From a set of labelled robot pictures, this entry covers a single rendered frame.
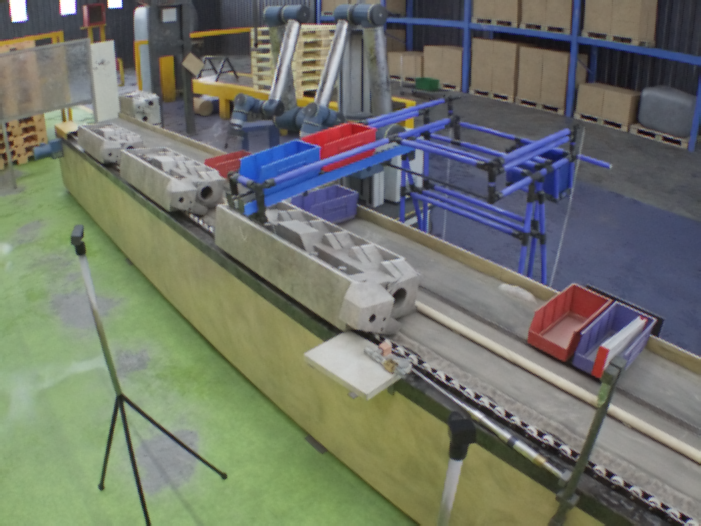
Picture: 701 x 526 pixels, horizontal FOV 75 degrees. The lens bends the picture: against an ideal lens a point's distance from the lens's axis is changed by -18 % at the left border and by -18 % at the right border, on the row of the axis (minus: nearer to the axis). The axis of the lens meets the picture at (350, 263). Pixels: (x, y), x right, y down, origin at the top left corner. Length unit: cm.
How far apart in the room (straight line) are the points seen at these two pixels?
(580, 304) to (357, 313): 94
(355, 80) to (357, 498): 304
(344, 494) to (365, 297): 98
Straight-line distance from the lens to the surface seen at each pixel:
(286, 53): 393
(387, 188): 436
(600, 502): 157
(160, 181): 330
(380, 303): 189
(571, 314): 231
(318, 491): 246
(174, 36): 858
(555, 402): 185
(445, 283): 243
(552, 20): 1133
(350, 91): 432
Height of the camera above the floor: 192
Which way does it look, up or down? 27 degrees down
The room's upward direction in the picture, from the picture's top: straight up
